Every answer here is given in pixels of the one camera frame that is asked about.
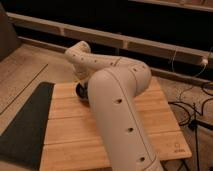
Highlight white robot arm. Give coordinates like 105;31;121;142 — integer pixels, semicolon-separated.
65;41;163;171

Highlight black tripod stand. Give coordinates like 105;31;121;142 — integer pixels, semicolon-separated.
188;103;213;171

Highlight dark gray floor mat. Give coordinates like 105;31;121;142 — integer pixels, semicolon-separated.
0;82;54;169

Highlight gray couch corner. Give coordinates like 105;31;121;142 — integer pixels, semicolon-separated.
0;3;21;62

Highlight wooden shelf rail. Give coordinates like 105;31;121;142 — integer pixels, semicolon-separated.
7;12;213;67

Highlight white power cable plug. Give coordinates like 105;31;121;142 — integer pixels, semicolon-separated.
200;58;208;66

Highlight black floor cables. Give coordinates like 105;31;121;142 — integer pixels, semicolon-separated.
168;81;213;128

